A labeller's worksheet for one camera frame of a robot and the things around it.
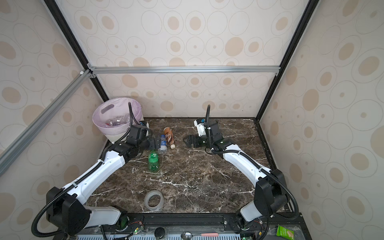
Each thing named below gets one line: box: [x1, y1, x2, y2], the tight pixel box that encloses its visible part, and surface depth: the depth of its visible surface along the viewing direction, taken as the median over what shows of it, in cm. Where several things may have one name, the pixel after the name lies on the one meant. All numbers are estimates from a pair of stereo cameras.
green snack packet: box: [276, 224, 295, 240], surface depth 71 cm
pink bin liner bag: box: [92, 97, 144, 135], surface depth 92 cm
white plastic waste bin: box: [92, 97, 144, 143], surface depth 92 cm
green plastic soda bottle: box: [148, 150, 160, 173], surface depth 94 cm
